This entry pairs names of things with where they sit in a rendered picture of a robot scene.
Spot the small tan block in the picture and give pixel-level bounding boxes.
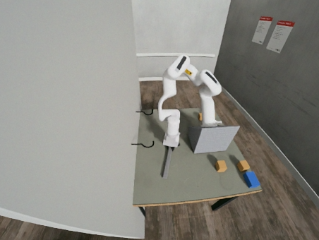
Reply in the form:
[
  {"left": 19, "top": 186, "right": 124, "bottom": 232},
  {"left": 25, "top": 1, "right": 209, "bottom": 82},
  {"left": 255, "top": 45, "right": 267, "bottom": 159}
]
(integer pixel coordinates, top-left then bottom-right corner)
[
  {"left": 237, "top": 160, "right": 250, "bottom": 172},
  {"left": 215, "top": 161, "right": 227, "bottom": 172}
]

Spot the grey metal rod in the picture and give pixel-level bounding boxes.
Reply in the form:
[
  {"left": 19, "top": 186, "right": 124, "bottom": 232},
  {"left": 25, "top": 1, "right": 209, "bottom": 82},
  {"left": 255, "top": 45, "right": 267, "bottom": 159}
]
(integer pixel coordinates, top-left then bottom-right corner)
[{"left": 162, "top": 146, "right": 173, "bottom": 179}]

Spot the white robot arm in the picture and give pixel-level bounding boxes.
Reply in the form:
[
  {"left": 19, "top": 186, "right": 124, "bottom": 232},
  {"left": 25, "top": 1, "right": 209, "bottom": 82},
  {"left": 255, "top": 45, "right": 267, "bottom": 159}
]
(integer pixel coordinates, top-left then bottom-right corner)
[{"left": 157, "top": 54, "right": 222, "bottom": 147}]

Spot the white wall panel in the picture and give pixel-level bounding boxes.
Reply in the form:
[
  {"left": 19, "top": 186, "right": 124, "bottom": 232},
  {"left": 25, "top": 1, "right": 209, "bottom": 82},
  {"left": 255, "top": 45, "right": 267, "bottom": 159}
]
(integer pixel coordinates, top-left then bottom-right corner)
[{"left": 0, "top": 0, "right": 145, "bottom": 239}]

